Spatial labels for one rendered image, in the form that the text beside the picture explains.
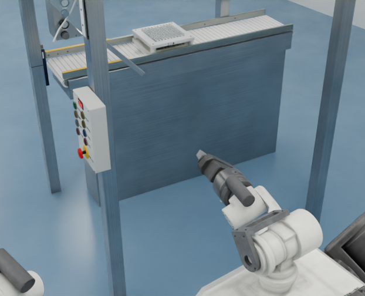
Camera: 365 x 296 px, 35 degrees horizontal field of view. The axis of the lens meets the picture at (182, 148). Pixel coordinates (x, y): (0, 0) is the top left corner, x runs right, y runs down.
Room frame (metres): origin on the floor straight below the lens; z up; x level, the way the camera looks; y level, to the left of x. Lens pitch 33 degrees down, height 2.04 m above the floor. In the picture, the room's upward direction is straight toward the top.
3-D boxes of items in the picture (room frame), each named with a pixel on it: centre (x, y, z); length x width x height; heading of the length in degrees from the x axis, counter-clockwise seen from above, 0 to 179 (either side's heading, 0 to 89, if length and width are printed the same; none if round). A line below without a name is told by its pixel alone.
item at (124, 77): (2.88, 0.03, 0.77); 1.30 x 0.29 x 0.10; 118
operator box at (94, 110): (1.77, 0.32, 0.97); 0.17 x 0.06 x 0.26; 28
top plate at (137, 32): (2.84, 0.10, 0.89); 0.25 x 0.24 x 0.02; 28
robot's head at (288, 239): (0.65, -0.15, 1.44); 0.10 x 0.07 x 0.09; 126
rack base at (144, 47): (2.84, 0.10, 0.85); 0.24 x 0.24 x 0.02; 28
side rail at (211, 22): (3.00, 0.10, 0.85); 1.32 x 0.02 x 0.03; 118
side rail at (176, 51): (2.76, -0.03, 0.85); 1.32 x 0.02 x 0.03; 118
